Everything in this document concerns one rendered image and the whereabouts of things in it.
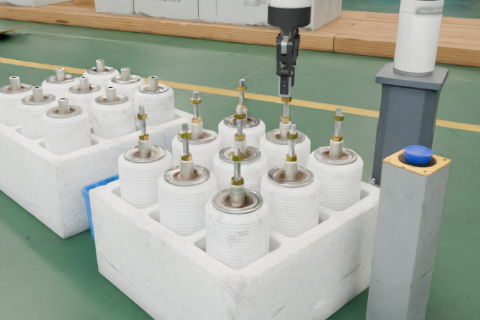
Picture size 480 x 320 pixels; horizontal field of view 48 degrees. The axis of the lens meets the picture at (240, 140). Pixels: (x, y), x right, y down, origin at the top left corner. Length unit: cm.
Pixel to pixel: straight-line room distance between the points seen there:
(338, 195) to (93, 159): 53
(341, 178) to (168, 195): 29
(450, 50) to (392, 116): 145
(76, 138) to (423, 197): 72
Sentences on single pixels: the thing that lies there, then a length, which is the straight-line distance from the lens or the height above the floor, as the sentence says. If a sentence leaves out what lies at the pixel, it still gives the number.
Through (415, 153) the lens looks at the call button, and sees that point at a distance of 80.
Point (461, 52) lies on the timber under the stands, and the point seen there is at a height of 6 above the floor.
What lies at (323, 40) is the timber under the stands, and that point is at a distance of 284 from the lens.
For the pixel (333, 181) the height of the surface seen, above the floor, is 22.
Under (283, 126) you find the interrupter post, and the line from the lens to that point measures 101.
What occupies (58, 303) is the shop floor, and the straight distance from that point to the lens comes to 106.
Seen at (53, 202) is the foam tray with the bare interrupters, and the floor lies 8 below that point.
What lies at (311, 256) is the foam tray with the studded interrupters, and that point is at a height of 15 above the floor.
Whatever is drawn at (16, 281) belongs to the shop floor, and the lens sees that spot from 114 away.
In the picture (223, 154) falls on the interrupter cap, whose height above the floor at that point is 25.
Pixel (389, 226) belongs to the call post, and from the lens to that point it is 84.
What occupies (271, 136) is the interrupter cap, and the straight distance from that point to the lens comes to 102.
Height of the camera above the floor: 64
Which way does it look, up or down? 22 degrees down
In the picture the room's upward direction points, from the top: straight up
